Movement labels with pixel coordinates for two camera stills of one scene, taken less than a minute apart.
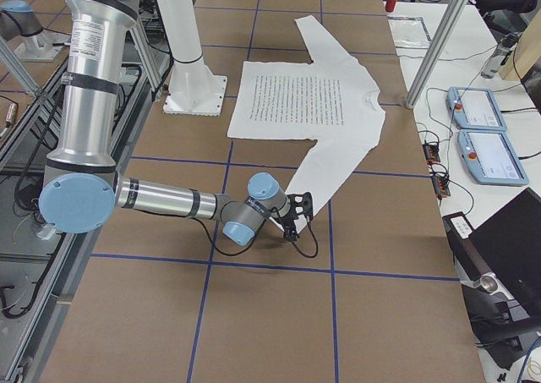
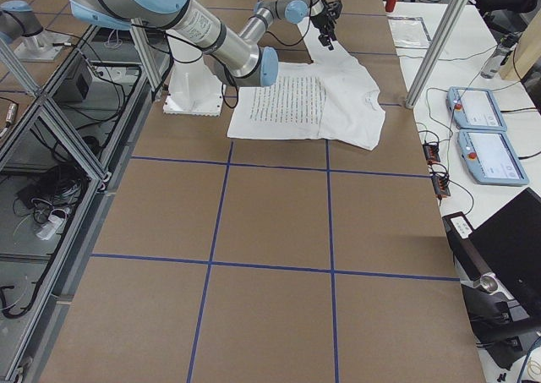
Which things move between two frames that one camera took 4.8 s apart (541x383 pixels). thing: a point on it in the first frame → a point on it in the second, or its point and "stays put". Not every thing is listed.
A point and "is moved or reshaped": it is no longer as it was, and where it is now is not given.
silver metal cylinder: [488, 283] stays put
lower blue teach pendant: [489, 157] stays put
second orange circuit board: [440, 185] stays put
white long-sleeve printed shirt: [330, 100] is moved or reshaped
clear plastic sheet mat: [410, 32] stays put
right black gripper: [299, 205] → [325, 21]
